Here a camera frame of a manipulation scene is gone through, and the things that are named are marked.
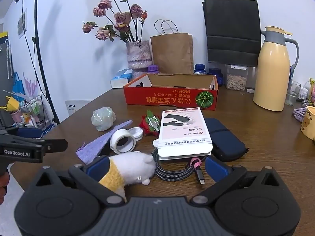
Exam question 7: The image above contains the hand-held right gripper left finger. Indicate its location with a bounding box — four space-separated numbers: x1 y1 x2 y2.
36 155 126 206

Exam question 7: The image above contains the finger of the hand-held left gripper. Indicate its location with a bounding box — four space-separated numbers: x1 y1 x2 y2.
36 138 68 153

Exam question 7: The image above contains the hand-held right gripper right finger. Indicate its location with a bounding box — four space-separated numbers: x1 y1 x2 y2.
193 156 286 206

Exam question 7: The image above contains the purple woven cloth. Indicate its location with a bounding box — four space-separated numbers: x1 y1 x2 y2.
76 120 133 165

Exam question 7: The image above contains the navy zip pouch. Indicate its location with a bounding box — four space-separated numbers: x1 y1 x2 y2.
204 117 247 163

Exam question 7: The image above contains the white and yellow plush toy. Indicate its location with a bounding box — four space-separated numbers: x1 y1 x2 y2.
98 151 157 203

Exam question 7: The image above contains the white tape roll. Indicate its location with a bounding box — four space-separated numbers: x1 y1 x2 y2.
109 128 137 154

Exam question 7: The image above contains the black braided cable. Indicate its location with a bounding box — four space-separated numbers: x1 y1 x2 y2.
150 147 206 185

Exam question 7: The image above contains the iridescent plastic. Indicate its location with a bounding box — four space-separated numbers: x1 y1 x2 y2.
91 107 117 131

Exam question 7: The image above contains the white printed glove box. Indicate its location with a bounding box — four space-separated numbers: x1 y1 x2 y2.
153 108 213 162

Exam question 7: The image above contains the white jar lid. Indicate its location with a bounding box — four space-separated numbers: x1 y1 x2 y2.
128 127 144 142

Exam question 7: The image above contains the red and green hair clip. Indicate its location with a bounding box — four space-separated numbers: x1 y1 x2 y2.
141 110 162 137

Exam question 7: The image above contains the red cardboard box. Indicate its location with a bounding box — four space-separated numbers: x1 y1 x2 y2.
123 73 219 111

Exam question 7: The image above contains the clear glass cup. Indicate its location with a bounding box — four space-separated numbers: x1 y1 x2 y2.
285 81 302 107

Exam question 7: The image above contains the person's left hand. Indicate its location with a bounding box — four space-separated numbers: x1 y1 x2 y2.
0 171 10 205

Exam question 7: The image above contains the white labelled panel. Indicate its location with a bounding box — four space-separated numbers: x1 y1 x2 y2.
65 100 83 116

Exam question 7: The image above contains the blue gift bag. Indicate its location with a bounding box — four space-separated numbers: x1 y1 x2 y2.
12 72 26 103

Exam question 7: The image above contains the pink feathery decoration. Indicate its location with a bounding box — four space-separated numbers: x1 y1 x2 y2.
23 72 40 99

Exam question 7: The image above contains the blue tissue box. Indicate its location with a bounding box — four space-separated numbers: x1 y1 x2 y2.
110 69 133 89

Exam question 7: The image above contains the clear seed container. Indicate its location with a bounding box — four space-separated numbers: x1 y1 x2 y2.
225 64 248 91

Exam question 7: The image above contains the black light stand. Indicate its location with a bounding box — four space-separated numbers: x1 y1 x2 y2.
8 0 61 126

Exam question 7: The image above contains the dark blue bottle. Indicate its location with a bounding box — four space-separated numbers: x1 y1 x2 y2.
208 67 224 87

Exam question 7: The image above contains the yellow bear mug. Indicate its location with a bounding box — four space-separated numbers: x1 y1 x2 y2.
300 106 315 141

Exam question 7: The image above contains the yellow thermos jug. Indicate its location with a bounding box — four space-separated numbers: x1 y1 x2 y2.
253 26 300 112

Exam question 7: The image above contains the pink mottled vase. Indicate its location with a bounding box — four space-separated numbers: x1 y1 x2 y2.
126 40 153 78

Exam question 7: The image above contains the brown paper bag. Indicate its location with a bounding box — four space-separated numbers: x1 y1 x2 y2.
150 19 194 75

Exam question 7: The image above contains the small pink figurine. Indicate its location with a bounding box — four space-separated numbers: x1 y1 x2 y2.
308 78 315 104

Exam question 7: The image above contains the black paper bag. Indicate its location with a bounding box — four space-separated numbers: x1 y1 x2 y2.
202 0 262 67

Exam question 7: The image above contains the dried rose bouquet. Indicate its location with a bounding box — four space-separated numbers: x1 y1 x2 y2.
82 0 148 44

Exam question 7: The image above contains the purple cable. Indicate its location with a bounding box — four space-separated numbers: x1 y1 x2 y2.
292 107 308 122

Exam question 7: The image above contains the wall photo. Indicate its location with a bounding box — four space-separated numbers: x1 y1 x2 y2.
17 8 28 39

